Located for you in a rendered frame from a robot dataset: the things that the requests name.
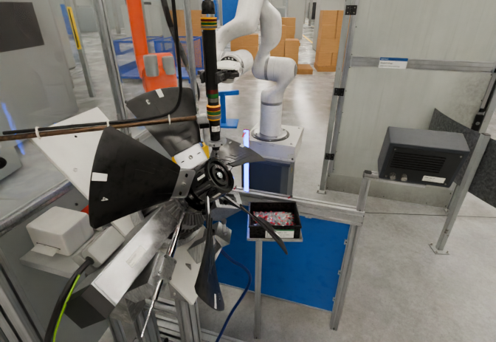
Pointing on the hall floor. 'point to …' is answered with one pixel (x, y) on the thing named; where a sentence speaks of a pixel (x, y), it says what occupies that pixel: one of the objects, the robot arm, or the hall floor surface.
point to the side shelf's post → (116, 329)
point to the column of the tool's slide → (16, 309)
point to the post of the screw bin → (257, 288)
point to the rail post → (345, 275)
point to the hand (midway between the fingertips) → (211, 77)
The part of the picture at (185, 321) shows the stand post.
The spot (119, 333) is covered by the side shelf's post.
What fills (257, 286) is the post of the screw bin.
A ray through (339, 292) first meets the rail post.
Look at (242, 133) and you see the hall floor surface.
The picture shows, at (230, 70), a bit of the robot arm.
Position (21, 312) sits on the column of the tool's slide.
